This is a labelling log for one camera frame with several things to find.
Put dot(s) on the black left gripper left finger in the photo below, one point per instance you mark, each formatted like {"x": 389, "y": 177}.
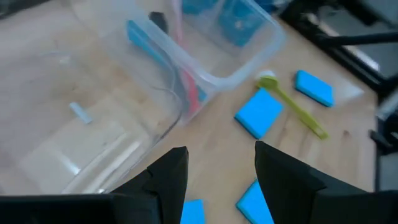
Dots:
{"x": 161, "y": 193}

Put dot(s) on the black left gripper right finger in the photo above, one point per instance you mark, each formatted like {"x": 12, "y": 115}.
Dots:
{"x": 295, "y": 193}

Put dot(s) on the blue sponge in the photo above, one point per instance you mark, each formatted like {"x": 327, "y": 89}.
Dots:
{"x": 192, "y": 213}
{"x": 258, "y": 113}
{"x": 314, "y": 88}
{"x": 252, "y": 205}

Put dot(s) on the red dish brush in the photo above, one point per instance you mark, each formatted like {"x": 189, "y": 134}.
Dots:
{"x": 191, "y": 93}

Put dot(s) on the blue dish brush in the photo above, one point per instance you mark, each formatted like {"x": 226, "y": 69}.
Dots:
{"x": 140, "y": 39}

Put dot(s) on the shallow clear plastic bin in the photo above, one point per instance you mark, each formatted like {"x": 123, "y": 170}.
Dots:
{"x": 62, "y": 93}

